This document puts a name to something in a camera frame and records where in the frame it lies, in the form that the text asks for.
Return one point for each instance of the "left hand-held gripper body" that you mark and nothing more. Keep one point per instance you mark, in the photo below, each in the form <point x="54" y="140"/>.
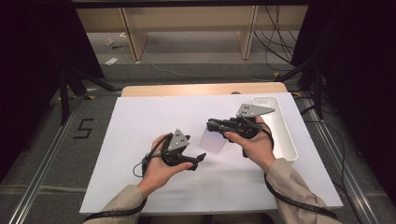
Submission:
<point x="178" y="141"/>

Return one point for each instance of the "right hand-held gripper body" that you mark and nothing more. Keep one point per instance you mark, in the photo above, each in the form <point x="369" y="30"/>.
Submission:
<point x="249" y="111"/>

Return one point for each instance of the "white plastic bin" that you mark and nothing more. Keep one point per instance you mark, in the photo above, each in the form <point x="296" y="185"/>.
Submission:
<point x="284" y="133"/>

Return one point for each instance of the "person's right hand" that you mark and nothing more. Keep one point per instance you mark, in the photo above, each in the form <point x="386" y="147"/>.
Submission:
<point x="258" y="149"/>

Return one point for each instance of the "person's left hand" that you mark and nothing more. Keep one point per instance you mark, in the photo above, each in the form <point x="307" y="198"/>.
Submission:
<point x="155" y="174"/>

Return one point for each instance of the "light wooden table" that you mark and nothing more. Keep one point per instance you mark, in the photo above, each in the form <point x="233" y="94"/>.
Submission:
<point x="186" y="89"/>

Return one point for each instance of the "black metal stand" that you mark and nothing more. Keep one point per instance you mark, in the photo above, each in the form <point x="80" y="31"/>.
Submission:
<point x="317" y="93"/>
<point x="63" y="99"/>

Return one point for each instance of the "white paper scrap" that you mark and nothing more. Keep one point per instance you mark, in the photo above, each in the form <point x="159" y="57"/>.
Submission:
<point x="111" y="61"/>
<point x="109" y="41"/>

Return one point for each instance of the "light wooden desk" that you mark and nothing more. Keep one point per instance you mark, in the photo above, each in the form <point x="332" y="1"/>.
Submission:
<point x="186" y="18"/>

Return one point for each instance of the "black curtain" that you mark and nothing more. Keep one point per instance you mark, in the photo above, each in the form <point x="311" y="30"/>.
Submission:
<point x="31" y="62"/>
<point x="358" y="62"/>

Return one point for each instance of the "aluminium floor rail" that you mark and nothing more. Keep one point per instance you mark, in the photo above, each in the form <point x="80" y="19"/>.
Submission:
<point x="349" y="180"/>
<point x="40" y="174"/>

